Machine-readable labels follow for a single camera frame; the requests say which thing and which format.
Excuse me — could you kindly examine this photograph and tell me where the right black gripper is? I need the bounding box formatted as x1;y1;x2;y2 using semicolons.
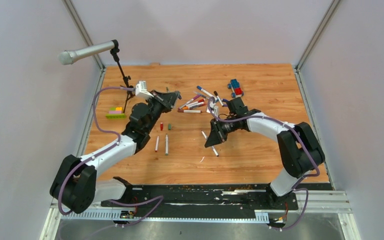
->
205;115;238;148

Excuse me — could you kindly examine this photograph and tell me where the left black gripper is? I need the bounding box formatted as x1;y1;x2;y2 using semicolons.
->
145;89;180;134

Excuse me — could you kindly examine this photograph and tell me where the green white marker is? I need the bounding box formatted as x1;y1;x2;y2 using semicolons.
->
165;133;169;156

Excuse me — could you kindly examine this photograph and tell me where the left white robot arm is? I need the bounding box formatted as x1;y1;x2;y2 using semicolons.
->
49;90;182;215

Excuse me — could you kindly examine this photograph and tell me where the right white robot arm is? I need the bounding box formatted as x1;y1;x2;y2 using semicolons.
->
204;97;326;209

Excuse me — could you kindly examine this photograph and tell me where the brown capped white marker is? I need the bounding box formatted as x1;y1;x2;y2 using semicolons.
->
177;109;202;114

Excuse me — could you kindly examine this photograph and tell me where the orange capped white marker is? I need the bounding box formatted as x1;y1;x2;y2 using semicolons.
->
182;101;205;110

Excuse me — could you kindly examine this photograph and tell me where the blue capped white marker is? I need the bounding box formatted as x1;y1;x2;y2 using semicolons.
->
196;85;218;102

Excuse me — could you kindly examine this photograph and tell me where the grey capped marker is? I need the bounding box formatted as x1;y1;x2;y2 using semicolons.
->
194;91;217;102

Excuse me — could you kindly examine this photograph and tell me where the red capped white marker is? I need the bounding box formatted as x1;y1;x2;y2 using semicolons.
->
184;99;207;110

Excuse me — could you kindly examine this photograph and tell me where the black capped white marker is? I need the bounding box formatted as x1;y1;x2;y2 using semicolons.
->
213;91;224;107

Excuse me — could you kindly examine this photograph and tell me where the blue red toy brick car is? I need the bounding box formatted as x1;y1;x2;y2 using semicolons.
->
227;78;244;98

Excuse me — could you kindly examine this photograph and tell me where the green pink toy brick stack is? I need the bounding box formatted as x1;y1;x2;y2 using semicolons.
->
105;107;126;119

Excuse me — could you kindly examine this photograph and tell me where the black microphone tripod stand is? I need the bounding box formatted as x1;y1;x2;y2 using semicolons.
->
110;47;135;113

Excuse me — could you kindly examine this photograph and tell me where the silver microphone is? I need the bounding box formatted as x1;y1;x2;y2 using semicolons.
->
57;39;119;65

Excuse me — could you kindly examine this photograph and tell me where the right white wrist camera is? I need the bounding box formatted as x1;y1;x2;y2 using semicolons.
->
206;103;219;117

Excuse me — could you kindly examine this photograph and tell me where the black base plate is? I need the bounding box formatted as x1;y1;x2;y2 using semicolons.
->
100;182;301;220

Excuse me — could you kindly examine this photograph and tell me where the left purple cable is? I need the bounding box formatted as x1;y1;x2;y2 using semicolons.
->
56;86;165;227

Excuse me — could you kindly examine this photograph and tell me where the purple cable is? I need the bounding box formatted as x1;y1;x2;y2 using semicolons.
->
56;86;165;227
206;96;322;231

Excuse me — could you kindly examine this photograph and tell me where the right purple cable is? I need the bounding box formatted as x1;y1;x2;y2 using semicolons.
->
206;96;322;231

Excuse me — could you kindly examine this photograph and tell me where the grey slotted cable duct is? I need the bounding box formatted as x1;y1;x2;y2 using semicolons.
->
61;208;270;224

